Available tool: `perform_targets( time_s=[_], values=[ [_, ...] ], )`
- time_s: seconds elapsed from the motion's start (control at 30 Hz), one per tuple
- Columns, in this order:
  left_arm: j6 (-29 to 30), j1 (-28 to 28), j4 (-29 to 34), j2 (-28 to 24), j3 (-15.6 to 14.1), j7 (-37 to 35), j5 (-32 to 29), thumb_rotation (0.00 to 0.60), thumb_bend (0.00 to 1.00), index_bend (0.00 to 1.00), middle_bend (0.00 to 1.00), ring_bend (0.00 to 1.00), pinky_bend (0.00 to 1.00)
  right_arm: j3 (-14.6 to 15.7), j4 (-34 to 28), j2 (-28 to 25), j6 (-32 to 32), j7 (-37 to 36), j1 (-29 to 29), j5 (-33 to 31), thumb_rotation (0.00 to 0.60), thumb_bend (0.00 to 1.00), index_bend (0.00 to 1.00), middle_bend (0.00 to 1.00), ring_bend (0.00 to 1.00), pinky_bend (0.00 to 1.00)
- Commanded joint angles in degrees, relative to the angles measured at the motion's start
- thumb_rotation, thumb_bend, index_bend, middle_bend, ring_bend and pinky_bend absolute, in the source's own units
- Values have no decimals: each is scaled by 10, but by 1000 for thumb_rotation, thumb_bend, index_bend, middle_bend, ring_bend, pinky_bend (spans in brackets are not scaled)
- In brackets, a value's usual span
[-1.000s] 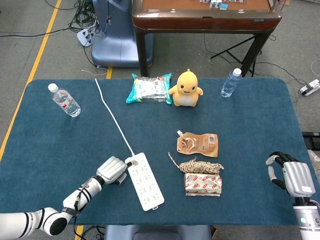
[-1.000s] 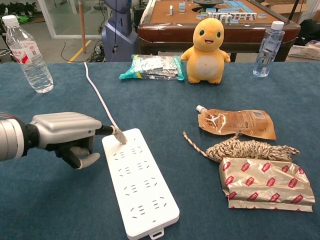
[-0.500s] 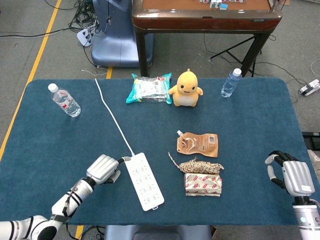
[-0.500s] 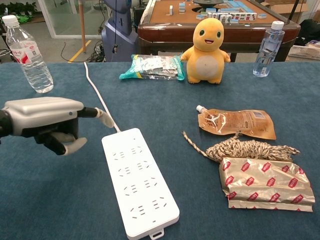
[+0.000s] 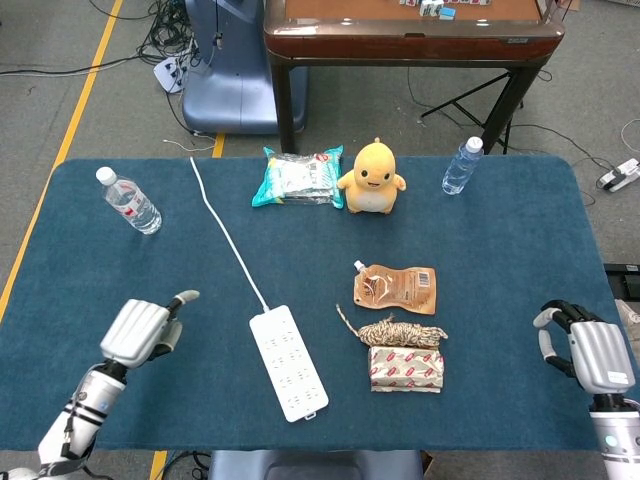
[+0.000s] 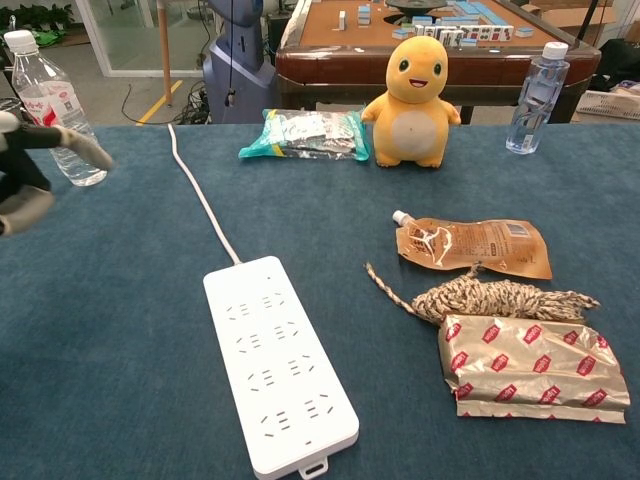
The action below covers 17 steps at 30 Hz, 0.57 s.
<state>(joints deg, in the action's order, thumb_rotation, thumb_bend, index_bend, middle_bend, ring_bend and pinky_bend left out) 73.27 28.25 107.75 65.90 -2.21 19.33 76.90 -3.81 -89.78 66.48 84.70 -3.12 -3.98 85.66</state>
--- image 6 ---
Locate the brown mahjong table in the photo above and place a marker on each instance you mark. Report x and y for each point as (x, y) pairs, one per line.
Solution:
(345, 55)

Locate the clear bottle blue tint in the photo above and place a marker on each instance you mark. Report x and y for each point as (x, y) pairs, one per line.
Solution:
(535, 100)

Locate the blue white mahjong tile stack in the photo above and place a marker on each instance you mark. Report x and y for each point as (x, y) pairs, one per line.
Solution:
(363, 15)

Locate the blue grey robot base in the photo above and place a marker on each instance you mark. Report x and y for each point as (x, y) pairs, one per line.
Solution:
(240, 65)

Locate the row of mahjong tiles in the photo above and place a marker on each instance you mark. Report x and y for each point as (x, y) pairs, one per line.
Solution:
(462, 34)

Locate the yellow plush dinosaur toy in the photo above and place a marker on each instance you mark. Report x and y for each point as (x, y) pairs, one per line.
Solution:
(412, 115)

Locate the clear bottle red label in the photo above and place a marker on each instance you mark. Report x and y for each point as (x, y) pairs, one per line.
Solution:
(55, 100)

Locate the white plastic basket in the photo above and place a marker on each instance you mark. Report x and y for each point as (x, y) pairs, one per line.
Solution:
(607, 104)

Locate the brown spouted drink pouch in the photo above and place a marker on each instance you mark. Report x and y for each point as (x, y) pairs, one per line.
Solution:
(475, 246)

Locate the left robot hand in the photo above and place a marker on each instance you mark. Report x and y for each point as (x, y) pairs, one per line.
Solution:
(22, 170)

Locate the white power strip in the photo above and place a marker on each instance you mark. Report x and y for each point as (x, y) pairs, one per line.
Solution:
(280, 360)

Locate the gold bag red logos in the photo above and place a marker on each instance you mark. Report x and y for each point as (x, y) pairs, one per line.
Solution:
(530, 370)

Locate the green potted plants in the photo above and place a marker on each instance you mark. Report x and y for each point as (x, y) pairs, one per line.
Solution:
(37, 22)

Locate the wooden pole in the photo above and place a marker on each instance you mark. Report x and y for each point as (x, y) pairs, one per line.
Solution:
(164, 50)

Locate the standing white mahjong tile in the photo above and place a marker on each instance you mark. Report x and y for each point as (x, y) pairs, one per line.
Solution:
(342, 20)

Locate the teal wet wipes pack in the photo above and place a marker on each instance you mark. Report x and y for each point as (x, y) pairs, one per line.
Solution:
(310, 135)

